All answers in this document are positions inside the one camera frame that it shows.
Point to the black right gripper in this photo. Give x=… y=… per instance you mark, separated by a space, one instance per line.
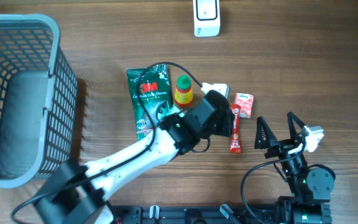
x=280 y=147

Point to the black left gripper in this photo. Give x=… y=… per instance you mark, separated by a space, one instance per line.
x=227 y=128

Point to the red sauce bottle green cap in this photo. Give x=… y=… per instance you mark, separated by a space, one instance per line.
x=183 y=95

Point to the orange Kleenex tissue pack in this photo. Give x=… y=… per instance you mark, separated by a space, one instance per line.
x=245 y=101

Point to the red coffee stick sachet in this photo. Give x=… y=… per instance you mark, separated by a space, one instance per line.
x=235 y=146

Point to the green 3M gloves packet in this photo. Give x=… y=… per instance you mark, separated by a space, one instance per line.
x=151 y=96

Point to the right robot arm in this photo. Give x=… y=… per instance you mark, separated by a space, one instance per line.
x=310 y=184

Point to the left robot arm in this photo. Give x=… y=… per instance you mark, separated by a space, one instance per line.
x=80 y=193

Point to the white barcode scanner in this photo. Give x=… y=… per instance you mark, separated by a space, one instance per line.
x=207 y=19

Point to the grey plastic shopping basket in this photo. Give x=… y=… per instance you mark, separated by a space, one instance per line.
x=38 y=92

